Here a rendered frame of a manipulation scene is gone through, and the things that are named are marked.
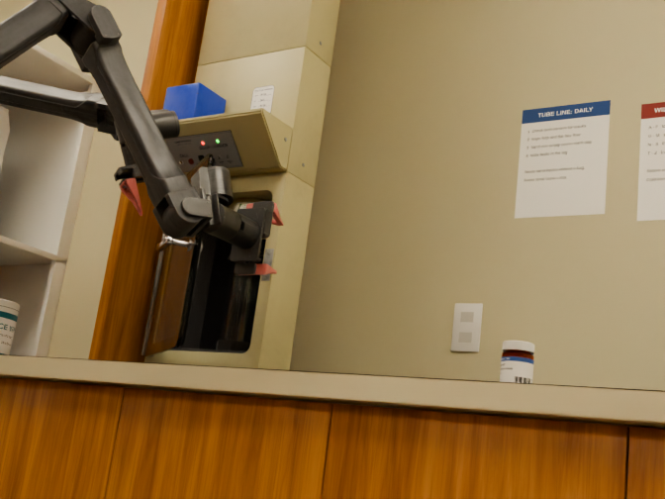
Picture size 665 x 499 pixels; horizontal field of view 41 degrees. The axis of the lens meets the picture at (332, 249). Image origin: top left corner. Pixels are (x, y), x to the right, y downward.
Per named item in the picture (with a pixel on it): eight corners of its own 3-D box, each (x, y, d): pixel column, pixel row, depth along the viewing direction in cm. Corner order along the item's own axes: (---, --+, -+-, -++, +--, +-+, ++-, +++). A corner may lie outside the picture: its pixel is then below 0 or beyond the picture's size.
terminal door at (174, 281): (145, 357, 197) (176, 188, 207) (180, 347, 169) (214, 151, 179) (142, 356, 197) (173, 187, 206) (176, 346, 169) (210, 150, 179)
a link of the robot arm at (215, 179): (162, 235, 155) (183, 213, 149) (156, 178, 160) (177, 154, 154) (223, 243, 162) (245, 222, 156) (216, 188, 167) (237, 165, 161)
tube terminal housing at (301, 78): (211, 396, 217) (256, 107, 236) (321, 404, 200) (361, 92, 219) (140, 380, 197) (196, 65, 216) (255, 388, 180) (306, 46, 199)
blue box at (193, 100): (188, 140, 209) (194, 105, 211) (221, 136, 204) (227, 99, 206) (159, 123, 201) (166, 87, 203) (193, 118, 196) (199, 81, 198)
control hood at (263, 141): (175, 181, 209) (182, 142, 211) (287, 170, 191) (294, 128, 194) (142, 163, 199) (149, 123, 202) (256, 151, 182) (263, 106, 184)
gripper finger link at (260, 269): (292, 248, 171) (263, 234, 163) (287, 283, 169) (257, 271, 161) (263, 249, 174) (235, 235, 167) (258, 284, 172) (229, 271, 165)
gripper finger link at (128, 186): (128, 221, 183) (116, 177, 184) (160, 214, 186) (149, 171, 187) (134, 214, 177) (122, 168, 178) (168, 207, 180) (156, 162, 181)
